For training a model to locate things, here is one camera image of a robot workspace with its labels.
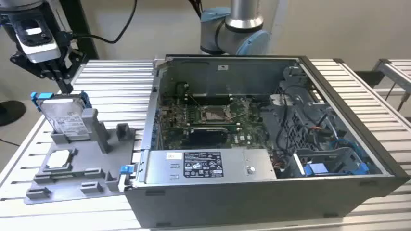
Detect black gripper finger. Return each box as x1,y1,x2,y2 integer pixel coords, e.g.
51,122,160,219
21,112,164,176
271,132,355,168
63,48,87,94
9,51,67,93

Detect hard disk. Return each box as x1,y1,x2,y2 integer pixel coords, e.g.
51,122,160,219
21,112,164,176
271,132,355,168
29,90,93,141

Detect grey disk bay cage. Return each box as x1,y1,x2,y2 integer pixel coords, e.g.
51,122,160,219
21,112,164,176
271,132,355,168
259,64,384,179

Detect blue disk carrier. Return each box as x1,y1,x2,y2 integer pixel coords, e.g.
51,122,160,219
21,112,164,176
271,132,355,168
303,163,368,177

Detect black round floor base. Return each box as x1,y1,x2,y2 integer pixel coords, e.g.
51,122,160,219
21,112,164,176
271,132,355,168
0,100,27,127

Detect silver CPU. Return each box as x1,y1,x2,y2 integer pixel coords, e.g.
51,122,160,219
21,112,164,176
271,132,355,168
44,150,73,169

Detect thin metal locking lever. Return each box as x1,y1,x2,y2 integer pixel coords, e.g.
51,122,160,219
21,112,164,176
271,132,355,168
188,94,203,107

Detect grey parts rack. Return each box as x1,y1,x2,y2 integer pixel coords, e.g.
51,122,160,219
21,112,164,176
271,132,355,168
24,108,137,205

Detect black RAM slots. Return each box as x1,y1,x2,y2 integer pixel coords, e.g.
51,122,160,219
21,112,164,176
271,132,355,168
188,94,233,106

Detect CPU socket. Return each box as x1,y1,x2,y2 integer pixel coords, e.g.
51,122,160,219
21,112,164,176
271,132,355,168
199,105,231,122

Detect black graphics card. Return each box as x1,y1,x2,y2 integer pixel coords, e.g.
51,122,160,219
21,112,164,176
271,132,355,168
188,128,228,147

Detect silver power supply unit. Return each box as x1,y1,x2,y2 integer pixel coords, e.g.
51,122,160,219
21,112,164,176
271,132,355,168
143,148,277,183

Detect metal socket cover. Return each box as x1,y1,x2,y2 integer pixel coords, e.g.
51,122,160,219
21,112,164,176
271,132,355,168
225,100,248,116

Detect green motherboard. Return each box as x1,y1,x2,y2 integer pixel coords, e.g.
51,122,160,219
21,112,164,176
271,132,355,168
159,96,273,151

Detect black open PC case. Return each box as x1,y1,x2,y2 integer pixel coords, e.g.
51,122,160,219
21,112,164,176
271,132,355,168
123,54,411,228

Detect black box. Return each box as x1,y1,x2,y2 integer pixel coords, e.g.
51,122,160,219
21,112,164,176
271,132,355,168
355,71,385,89

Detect metal slat side table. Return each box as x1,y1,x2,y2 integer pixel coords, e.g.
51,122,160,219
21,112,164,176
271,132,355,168
373,58,411,97

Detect dark hanging tool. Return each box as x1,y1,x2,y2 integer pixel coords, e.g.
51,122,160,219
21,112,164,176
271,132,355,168
396,93,408,112

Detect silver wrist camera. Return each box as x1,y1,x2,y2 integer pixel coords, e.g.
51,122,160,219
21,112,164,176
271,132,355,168
15,14,63,64

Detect black upright post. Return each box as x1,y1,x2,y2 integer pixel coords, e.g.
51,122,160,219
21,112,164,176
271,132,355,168
60,0,100,60

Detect black camera cable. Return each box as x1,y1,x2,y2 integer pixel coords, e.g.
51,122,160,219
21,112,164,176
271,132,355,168
71,0,139,44

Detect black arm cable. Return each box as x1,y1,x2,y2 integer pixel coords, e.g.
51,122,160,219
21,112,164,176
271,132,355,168
188,0,204,18

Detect black wire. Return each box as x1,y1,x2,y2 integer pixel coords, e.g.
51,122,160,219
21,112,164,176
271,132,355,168
276,92,297,151

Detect black wire connector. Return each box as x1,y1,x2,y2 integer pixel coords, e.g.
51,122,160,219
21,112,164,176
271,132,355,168
309,128,333,141

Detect blue wire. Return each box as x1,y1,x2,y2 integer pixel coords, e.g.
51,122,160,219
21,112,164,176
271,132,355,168
329,136,360,156

